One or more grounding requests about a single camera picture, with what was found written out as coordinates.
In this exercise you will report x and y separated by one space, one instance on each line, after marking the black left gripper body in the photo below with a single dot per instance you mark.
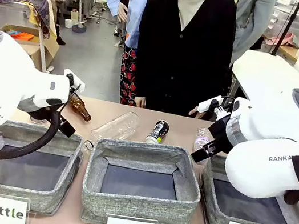
36 111

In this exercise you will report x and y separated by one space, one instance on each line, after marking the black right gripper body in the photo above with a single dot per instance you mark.
222 133

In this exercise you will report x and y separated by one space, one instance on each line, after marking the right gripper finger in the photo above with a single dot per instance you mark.
210 146
199 156

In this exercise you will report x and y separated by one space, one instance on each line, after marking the small pink-label plastic bottle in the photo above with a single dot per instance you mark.
201 138

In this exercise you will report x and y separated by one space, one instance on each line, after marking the brown glass bottle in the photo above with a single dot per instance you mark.
79 107

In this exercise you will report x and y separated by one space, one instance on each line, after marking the crushed black drink can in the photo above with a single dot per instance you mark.
159 131

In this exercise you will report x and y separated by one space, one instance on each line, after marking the large clear plastic bottle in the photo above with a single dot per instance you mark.
117 128

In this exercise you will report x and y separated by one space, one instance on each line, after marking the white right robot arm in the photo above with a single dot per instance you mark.
273 131

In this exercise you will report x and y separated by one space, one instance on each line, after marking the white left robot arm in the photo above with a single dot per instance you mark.
1 83

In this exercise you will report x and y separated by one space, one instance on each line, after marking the grey fabric basket can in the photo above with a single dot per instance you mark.
213 207

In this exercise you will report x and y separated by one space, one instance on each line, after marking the grey fabric basket bottle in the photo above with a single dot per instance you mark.
22 194

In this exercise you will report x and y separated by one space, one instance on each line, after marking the grey fabric basket plastic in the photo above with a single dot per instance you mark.
135 209

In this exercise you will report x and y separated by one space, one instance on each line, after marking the person's left hand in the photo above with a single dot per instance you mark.
194 112

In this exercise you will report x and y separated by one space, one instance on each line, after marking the person's right hand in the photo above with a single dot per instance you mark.
140 102

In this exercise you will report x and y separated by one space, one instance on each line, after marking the brown cardboard box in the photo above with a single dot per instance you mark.
37 50

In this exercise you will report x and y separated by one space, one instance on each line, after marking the white table with clothes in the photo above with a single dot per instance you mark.
46 41

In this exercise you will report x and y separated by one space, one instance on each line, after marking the white rounded side table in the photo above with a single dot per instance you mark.
268 78

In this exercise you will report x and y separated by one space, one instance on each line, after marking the orange cloth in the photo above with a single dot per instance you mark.
22 35

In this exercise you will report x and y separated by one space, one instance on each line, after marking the red floral black skirt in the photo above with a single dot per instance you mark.
128 76

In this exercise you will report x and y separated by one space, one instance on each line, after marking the person in black cardigan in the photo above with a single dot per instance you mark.
182 59

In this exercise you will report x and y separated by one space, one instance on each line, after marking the blue round container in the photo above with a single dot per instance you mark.
79 28

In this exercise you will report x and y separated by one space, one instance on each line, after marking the white plastic jug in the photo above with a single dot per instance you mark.
74 14

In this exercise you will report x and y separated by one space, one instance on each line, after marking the pink cloth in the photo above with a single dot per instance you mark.
284 39

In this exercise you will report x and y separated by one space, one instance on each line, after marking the grey hooded jacket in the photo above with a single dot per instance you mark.
252 22

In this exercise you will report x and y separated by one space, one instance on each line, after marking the black stand pole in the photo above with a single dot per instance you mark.
287 26

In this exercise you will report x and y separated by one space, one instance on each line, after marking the clear plastic storage drawers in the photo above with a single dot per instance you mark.
294 18

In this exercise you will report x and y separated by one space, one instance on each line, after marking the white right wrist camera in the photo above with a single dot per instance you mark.
205 106

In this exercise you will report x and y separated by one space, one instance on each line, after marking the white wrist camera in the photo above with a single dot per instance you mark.
77 82
205 106

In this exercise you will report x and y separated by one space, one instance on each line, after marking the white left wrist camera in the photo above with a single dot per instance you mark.
77 82

